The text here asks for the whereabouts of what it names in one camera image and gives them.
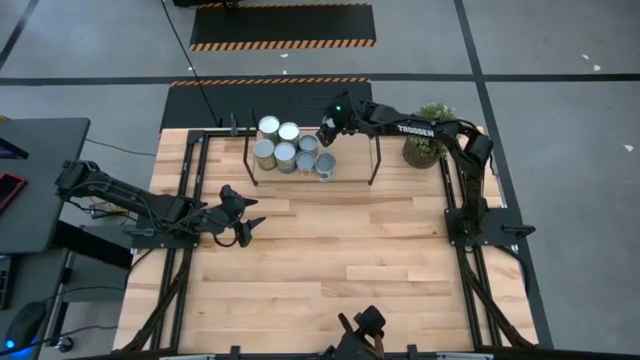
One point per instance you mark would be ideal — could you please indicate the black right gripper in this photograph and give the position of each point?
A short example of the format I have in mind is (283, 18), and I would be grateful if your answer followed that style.
(347, 117)

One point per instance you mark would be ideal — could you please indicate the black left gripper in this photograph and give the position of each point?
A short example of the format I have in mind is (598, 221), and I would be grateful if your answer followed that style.
(227, 215)

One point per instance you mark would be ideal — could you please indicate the teal tuna can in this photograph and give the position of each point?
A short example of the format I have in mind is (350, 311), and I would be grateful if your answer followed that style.
(330, 123)

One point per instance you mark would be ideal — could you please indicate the small tomato can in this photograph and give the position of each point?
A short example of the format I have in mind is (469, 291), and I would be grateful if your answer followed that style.
(308, 142)

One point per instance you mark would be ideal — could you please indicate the white vegetables can with carrot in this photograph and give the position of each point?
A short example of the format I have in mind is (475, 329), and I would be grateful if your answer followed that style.
(325, 164)

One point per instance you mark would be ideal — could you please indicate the tall peaches can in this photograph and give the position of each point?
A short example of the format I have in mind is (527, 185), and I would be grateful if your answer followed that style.
(289, 132)

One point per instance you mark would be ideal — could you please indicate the small green peas can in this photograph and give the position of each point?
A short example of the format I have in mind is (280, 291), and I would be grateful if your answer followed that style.
(305, 161)

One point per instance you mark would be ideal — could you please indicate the tall green oranges can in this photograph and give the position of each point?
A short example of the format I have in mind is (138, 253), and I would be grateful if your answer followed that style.
(264, 150)

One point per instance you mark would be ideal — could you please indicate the tall tin can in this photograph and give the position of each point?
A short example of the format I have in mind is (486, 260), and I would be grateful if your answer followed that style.
(269, 125)

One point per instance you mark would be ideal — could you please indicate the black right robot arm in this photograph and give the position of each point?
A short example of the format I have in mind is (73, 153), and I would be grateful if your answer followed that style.
(470, 200)

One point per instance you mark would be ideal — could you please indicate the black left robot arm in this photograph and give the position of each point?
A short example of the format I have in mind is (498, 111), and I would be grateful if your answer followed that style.
(115, 192)

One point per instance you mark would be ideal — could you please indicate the potted plant in ribbed pot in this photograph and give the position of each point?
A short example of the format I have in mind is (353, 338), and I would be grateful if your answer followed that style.
(422, 155)

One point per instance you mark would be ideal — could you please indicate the black hazard-striped floor mat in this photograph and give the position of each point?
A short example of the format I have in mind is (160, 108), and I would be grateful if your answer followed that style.
(282, 22)
(250, 100)

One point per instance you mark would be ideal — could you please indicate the black power adapter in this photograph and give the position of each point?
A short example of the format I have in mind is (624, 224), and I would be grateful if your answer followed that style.
(102, 212)

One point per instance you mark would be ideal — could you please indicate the black desk foot bar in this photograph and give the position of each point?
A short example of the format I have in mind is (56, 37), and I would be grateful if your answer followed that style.
(95, 250)

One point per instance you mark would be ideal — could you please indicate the grey desk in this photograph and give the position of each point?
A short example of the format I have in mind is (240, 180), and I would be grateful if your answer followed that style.
(50, 200)

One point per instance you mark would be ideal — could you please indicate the black caster wheel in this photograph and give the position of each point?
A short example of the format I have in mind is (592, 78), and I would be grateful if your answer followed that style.
(65, 344)

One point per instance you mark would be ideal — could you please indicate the red-edged black device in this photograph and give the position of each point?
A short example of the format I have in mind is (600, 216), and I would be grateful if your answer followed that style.
(10, 186)

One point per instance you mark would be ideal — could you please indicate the dark flat device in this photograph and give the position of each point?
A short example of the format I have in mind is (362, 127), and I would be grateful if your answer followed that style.
(10, 150)

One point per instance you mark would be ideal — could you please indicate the black computer mouse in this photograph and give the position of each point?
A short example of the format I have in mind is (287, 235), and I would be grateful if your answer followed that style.
(25, 322)

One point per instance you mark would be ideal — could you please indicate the black aluminium table frame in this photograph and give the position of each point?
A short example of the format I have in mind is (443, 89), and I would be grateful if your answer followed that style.
(215, 133)

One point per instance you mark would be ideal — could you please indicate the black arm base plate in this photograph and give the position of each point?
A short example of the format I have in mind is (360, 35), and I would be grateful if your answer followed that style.
(150, 242)
(500, 227)

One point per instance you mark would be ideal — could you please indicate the black frame bracket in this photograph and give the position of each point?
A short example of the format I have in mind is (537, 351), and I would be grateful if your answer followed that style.
(234, 352)
(411, 351)

